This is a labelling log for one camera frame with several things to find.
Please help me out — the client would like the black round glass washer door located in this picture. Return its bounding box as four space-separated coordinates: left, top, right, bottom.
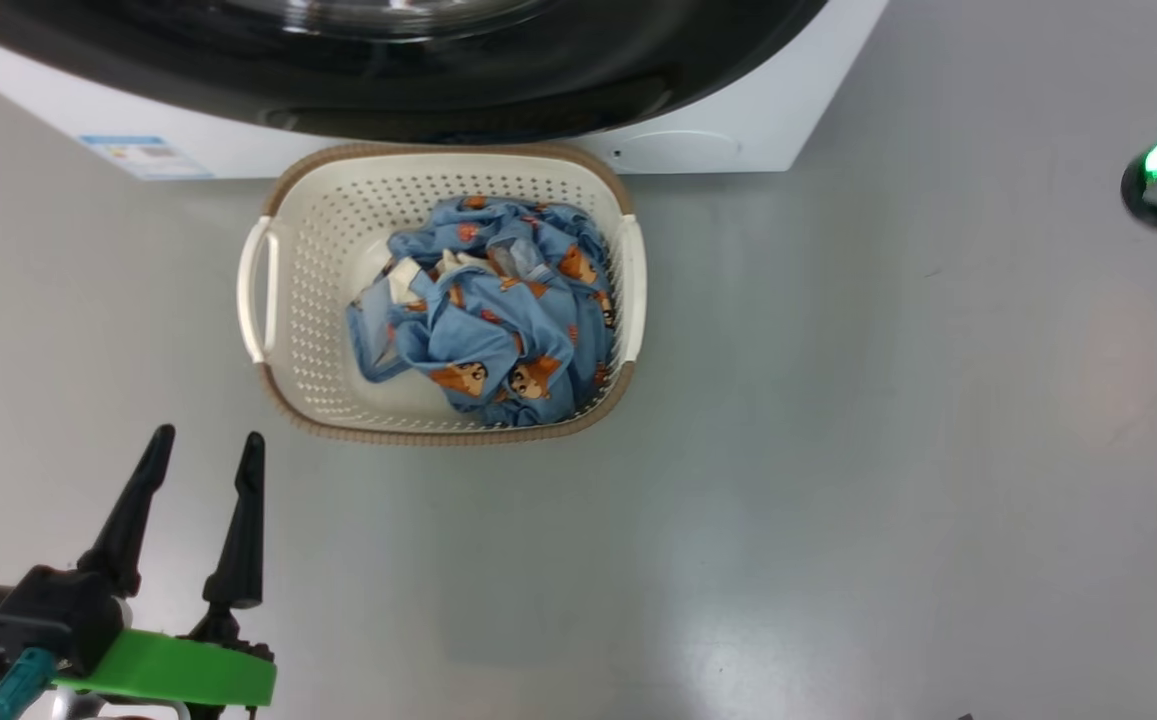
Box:
0 0 830 147

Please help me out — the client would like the round white filter cover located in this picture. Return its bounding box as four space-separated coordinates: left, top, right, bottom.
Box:
626 127 745 168

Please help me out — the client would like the teal-plug left camera cable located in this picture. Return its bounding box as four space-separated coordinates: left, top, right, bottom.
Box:
0 647 60 720

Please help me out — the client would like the cream perforated laundry basket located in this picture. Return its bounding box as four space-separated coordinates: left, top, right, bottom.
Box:
236 142 649 447

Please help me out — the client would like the blue energy label sticker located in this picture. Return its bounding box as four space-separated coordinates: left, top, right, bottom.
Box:
78 134 215 182

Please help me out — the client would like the white front-load washing machine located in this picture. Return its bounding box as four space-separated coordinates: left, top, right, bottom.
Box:
0 0 890 182

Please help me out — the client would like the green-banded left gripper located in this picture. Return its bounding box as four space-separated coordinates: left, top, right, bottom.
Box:
51 424 278 720

